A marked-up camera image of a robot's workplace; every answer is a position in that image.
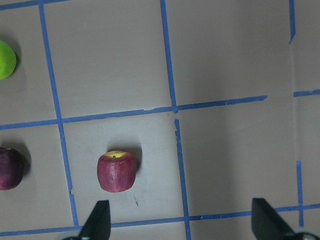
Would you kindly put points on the dark red apple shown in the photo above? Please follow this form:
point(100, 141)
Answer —
point(11, 168)

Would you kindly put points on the green apple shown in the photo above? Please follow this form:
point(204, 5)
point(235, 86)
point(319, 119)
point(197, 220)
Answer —
point(8, 60)

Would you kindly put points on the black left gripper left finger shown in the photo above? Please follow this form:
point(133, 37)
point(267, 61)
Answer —
point(98, 224)

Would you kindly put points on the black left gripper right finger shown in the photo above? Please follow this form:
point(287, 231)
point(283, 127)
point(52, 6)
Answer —
point(267, 224)

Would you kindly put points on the red apple yellow top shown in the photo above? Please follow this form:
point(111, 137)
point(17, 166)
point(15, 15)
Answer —
point(116, 171)

